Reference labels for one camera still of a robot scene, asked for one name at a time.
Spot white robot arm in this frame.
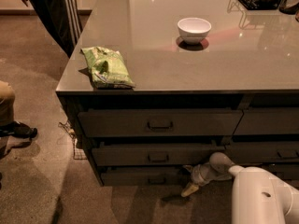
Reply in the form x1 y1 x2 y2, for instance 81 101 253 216
181 152 299 224

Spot dark bottom left drawer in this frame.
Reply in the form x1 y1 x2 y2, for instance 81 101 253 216
100 166 190 186

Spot dark middle left drawer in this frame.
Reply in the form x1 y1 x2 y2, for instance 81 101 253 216
92 142 225 166

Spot dark top right drawer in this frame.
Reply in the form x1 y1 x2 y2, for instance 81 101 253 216
235 107 299 135

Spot dark top left drawer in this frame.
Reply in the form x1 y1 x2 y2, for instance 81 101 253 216
78 109 242 137

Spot dark cabinet with grey top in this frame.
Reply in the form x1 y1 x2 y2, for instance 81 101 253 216
57 0 299 185

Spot green chip bag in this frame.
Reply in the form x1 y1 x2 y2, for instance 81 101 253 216
81 47 135 89

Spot white ceramic bowl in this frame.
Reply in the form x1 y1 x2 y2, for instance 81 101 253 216
178 18 211 45

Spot seated person's leg and shoe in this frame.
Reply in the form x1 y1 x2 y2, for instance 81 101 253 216
0 81 37 138

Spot dark object at table corner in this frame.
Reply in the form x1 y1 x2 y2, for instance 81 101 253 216
278 0 299 15

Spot wire rack on floor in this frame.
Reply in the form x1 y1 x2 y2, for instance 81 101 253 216
58 121 87 161

